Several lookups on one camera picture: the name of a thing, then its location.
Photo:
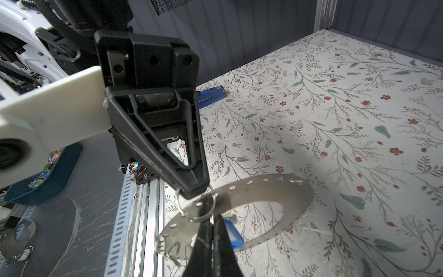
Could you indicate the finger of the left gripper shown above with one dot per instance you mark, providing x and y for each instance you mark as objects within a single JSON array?
[{"x": 161, "y": 128}]

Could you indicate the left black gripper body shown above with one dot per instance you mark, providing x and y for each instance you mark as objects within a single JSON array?
[{"x": 145, "y": 61}]

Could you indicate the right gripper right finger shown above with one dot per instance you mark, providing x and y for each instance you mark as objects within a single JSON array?
[{"x": 224, "y": 262}]

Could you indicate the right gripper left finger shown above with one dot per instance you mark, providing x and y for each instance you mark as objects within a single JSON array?
[{"x": 200, "y": 262}]

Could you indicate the perforated metal ring disc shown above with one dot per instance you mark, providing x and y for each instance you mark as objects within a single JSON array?
[{"x": 294, "y": 194}]

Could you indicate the blue object at table edge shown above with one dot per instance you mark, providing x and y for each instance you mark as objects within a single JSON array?
[{"x": 210, "y": 96}]

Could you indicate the dark teal bowl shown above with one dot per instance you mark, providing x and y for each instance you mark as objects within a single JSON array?
[{"x": 48, "y": 183}]

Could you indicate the black wire wall basket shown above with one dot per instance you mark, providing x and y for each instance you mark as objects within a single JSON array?
[{"x": 163, "y": 6}]

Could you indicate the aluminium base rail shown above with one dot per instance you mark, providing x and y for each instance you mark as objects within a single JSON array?
[{"x": 147, "y": 223}]

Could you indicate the white slotted cable duct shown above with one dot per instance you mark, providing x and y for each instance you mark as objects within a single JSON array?
[{"x": 117, "y": 259}]

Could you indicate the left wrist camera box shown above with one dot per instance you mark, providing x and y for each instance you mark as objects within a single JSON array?
[{"x": 47, "y": 119}]

